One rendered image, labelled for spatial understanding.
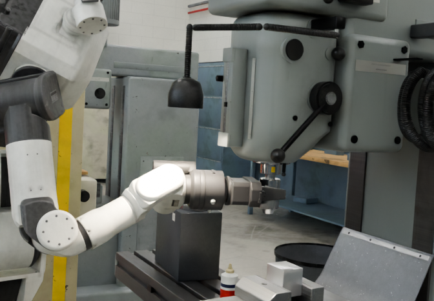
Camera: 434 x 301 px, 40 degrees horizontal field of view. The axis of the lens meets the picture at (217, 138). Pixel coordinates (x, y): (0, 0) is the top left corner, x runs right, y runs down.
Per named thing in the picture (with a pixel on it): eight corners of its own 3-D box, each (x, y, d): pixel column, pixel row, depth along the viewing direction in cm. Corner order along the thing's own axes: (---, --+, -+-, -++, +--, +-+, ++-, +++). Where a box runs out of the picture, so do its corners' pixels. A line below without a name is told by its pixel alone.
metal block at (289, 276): (281, 298, 126) (283, 270, 126) (265, 289, 131) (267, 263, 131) (301, 295, 129) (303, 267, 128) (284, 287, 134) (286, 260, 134)
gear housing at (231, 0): (264, 2, 116) (267, -50, 116) (205, 15, 137) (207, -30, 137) (390, 22, 133) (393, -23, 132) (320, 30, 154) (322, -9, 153)
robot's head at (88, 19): (68, 39, 130) (84, 14, 124) (59, 2, 134) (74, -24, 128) (95, 42, 135) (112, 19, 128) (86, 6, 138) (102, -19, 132)
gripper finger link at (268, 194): (284, 201, 134) (257, 200, 133) (285, 186, 134) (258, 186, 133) (286, 202, 132) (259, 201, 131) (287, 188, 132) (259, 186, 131)
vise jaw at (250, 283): (267, 314, 120) (268, 294, 120) (234, 294, 131) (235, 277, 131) (290, 310, 124) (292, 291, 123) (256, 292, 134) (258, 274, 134)
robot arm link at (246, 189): (263, 175, 128) (208, 172, 126) (260, 219, 129) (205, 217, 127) (250, 167, 141) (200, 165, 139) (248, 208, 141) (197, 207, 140)
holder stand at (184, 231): (177, 281, 161) (181, 208, 160) (154, 259, 181) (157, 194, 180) (219, 279, 166) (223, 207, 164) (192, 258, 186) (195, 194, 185)
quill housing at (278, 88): (263, 166, 122) (273, 6, 120) (214, 155, 139) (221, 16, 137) (336, 165, 131) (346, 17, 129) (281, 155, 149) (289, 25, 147)
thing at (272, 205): (281, 208, 134) (282, 184, 133) (260, 208, 133) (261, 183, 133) (276, 205, 138) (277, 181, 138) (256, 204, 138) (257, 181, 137)
